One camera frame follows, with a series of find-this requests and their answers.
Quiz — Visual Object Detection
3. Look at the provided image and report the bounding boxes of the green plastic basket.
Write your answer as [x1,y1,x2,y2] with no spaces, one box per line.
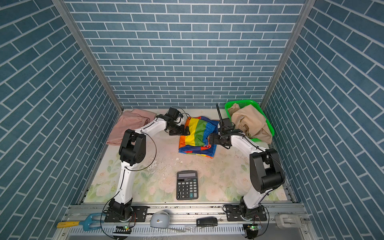
[225,100,275,142]

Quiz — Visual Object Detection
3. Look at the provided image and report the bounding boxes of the circuit board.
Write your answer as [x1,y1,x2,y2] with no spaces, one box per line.
[113,226,132,240]
[243,224,259,240]

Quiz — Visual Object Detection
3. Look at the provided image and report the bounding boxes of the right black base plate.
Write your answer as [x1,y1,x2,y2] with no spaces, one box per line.
[223,204,267,222]

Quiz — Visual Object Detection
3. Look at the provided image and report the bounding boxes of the black key fob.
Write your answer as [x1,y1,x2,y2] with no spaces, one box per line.
[196,217,218,227]

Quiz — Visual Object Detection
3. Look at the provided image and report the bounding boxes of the grey tape measure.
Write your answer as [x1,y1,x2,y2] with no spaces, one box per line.
[150,211,170,229]

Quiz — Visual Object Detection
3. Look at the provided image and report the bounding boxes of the beige shorts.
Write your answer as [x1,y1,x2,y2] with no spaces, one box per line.
[228,103,273,144]

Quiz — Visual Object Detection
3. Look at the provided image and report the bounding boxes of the right circuit board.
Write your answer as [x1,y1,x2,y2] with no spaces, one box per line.
[243,224,259,240]

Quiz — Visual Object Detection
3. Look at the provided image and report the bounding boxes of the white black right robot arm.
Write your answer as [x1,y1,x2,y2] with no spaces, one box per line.
[208,118,286,219]

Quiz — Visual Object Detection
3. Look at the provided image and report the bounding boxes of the aluminium front rail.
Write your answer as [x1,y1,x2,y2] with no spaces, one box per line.
[54,202,317,240]

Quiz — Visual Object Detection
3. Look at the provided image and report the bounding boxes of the left circuit board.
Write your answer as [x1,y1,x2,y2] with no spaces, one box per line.
[113,226,132,240]

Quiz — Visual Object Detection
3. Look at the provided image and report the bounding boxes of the blue yellow hand fork tool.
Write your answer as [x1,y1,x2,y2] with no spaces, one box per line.
[57,214,104,232]

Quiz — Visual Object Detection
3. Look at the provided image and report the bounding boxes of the aluminium corner post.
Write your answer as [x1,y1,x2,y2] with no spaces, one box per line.
[52,0,124,114]

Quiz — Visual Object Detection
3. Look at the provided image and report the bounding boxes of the black desk calculator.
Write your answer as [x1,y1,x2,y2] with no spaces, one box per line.
[176,171,199,201]

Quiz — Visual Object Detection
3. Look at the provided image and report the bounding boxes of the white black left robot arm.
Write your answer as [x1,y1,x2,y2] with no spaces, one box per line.
[107,107,190,222]

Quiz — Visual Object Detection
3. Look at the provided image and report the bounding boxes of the pink shorts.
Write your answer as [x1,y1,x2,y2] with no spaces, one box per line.
[107,109,156,146]

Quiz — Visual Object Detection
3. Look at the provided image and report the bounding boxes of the grey plastic handle bracket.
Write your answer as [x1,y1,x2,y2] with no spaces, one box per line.
[275,214,304,230]

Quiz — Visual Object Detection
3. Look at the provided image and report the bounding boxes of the rainbow striped shorts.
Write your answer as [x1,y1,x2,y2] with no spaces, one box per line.
[179,116,219,159]

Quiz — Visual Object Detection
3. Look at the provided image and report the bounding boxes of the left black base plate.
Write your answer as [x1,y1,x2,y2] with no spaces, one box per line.
[103,206,148,223]

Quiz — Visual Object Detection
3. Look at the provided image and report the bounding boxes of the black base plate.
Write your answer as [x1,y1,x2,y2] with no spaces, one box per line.
[223,204,267,222]
[103,206,148,223]

